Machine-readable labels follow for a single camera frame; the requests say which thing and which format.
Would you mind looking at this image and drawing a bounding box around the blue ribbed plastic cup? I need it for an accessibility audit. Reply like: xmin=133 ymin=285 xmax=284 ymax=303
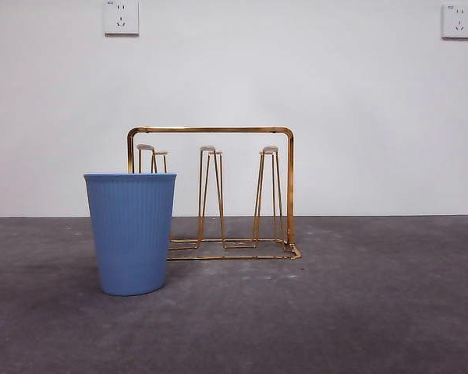
xmin=83 ymin=172 xmax=178 ymax=296

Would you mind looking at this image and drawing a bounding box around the gold wire cup rack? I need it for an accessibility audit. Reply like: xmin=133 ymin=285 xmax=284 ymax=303
xmin=126 ymin=125 xmax=303 ymax=261

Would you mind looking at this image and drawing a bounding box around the white wall socket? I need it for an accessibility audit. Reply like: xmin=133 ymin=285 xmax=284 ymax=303
xmin=441 ymin=3 xmax=468 ymax=41
xmin=103 ymin=0 xmax=140 ymax=38

